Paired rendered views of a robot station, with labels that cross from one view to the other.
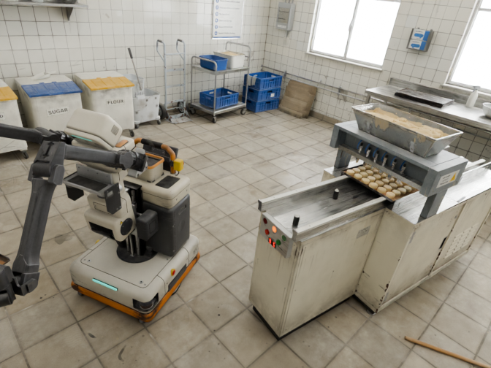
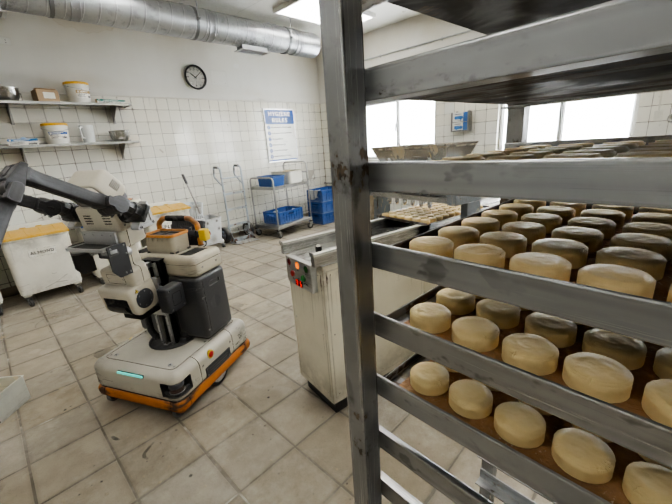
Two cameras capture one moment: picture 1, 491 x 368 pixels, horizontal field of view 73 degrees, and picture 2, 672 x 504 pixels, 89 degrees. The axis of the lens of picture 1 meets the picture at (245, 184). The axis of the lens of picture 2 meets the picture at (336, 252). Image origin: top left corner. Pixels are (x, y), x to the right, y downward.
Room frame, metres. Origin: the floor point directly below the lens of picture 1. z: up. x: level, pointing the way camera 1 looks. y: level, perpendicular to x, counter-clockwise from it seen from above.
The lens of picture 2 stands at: (-0.15, -0.42, 1.36)
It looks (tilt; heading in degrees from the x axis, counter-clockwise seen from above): 17 degrees down; 2
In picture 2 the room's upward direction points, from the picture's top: 4 degrees counter-clockwise
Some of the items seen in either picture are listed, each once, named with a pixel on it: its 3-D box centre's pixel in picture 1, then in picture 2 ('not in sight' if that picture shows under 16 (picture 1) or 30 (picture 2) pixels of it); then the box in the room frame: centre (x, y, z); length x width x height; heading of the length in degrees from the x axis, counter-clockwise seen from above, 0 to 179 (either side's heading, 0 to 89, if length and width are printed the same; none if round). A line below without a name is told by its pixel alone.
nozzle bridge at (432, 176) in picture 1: (387, 165); (420, 197); (1.94, -0.89, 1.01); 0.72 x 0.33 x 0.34; 37
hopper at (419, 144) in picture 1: (400, 129); (420, 156); (1.94, -0.89, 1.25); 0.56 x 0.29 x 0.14; 37
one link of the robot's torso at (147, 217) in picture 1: (125, 225); (147, 301); (1.55, 0.68, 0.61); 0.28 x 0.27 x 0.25; 71
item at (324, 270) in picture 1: (313, 257); (361, 308); (1.64, -0.48, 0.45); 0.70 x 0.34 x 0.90; 127
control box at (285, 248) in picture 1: (275, 234); (301, 272); (1.42, -0.19, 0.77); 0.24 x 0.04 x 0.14; 37
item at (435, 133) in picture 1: (401, 125); not in sight; (1.94, -0.89, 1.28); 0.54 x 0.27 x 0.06; 37
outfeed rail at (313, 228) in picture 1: (410, 190); (451, 219); (1.90, -1.06, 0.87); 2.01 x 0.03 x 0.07; 127
